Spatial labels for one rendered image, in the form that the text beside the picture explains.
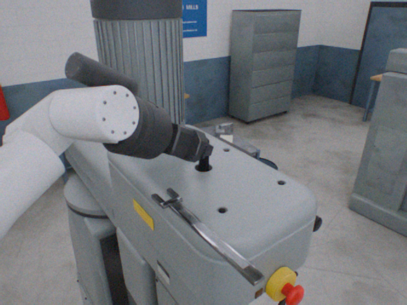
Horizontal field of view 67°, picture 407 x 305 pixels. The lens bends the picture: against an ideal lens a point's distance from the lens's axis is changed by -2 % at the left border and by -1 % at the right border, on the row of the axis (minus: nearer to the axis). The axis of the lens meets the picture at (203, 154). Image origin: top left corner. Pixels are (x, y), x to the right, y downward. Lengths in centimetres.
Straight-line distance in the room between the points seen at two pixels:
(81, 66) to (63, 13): 439
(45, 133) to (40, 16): 432
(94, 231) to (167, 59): 63
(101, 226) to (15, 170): 78
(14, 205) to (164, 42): 47
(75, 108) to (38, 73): 440
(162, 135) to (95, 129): 12
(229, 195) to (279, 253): 13
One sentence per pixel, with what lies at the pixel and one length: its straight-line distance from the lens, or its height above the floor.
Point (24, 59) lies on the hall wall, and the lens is 474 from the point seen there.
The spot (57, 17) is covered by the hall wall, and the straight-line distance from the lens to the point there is 478.
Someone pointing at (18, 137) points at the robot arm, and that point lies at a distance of 38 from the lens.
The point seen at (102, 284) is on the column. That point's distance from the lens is 126.
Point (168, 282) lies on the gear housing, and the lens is 71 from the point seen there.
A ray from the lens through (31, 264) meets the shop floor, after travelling 343.
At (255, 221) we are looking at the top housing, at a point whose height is 189.
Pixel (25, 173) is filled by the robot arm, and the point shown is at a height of 205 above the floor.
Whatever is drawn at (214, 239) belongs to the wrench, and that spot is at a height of 190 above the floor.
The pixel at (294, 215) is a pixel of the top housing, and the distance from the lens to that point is 54.
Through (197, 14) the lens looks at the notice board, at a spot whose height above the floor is 194.
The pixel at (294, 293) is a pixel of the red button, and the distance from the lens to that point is 57.
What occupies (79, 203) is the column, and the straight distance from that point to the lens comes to 119.
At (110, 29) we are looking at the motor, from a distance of 70.
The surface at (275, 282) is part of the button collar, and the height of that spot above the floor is 178.
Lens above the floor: 221
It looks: 27 degrees down
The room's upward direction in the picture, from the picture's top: straight up
